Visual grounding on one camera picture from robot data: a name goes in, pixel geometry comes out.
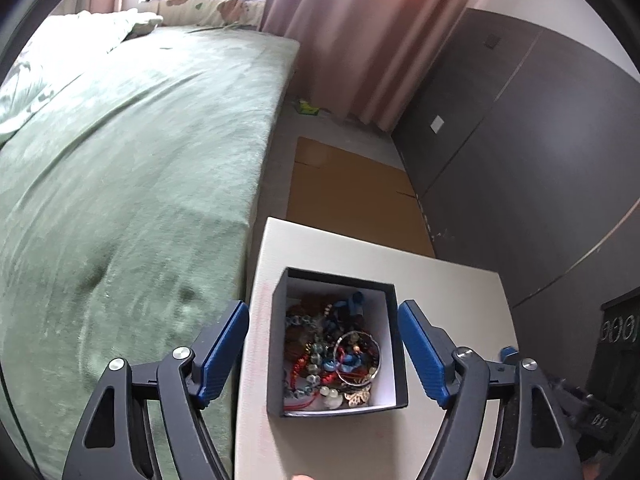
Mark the thin silver hoop bangle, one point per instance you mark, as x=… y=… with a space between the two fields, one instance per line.
x=357 y=357

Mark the white shell butterfly brooch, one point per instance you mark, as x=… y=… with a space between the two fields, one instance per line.
x=358 y=397

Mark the light green blanket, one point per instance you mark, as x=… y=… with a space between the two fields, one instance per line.
x=59 y=51

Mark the floral pillow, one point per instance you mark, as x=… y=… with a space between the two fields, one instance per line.
x=208 y=13

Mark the pink curtain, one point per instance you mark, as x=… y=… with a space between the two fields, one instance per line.
x=363 y=58

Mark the white wall socket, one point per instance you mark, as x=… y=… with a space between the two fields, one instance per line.
x=436 y=124

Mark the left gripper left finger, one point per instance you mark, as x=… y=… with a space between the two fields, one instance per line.
x=215 y=351

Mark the black square jewelry box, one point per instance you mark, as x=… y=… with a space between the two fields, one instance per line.
x=309 y=311

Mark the flattened brown cardboard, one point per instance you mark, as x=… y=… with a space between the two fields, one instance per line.
x=344 y=193

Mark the green yellow floor item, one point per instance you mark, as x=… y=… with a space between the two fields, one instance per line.
x=304 y=108

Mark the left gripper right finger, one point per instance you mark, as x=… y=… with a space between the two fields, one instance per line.
x=431 y=351

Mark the green covered bed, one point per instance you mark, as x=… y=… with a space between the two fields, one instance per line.
x=127 y=204

